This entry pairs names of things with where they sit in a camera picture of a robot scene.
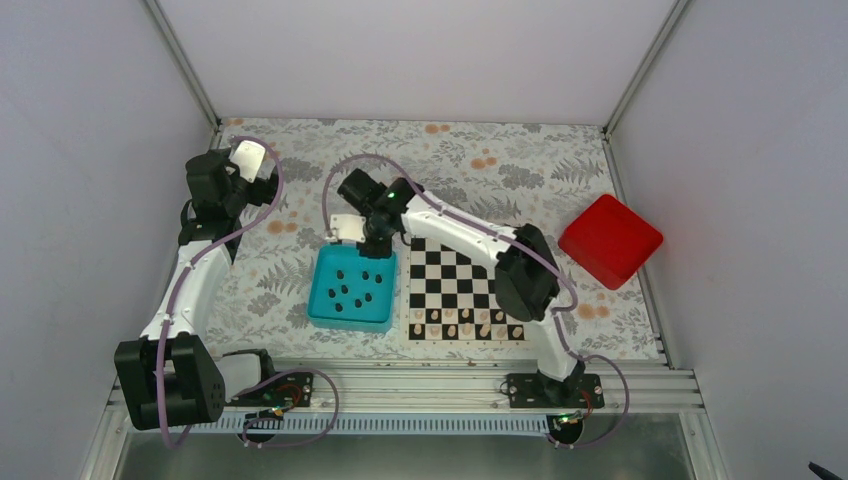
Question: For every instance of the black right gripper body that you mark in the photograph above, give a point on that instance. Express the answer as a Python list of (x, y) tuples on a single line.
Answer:
[(384, 247)]

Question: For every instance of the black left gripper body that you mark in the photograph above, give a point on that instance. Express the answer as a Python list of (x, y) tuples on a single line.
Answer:
[(265, 192)]

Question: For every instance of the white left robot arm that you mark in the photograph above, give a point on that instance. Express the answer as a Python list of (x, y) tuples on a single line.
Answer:
[(167, 375)]

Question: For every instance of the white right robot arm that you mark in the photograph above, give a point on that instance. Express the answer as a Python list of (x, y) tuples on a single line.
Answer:
[(527, 279)]

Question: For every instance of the teal plastic tray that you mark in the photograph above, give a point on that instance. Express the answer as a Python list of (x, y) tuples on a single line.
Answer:
[(373, 317)]

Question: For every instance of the black white chessboard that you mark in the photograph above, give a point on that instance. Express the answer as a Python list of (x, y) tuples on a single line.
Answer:
[(436, 277)]

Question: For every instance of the floral patterned table mat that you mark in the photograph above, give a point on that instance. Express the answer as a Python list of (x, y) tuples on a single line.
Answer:
[(510, 174)]

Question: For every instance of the red plastic box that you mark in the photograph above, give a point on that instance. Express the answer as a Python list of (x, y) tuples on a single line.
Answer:
[(610, 241)]

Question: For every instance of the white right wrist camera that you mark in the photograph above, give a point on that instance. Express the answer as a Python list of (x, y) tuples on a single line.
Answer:
[(347, 228)]

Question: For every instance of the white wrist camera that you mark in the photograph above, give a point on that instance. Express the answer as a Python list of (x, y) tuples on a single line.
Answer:
[(248, 157), (347, 228)]

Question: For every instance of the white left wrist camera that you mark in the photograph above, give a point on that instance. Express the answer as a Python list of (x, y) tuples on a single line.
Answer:
[(248, 157)]

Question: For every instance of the aluminium left corner post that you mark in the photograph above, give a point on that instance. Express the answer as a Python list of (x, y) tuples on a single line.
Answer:
[(182, 62)]

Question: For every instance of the aluminium corner post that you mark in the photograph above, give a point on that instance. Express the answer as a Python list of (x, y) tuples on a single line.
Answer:
[(676, 12), (182, 62)]

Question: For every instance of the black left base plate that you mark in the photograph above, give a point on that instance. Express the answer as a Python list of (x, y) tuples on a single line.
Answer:
[(291, 391)]

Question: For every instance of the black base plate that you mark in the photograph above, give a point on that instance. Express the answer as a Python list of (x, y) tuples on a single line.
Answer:
[(291, 391), (534, 390)]

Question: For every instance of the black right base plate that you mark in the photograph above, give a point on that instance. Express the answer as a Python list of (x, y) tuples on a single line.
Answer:
[(534, 390)]

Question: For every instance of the aluminium front rail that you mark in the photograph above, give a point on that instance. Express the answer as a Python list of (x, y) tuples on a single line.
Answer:
[(357, 397)]

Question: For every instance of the aluminium right corner post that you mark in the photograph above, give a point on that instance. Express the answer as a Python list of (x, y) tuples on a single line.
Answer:
[(676, 12)]

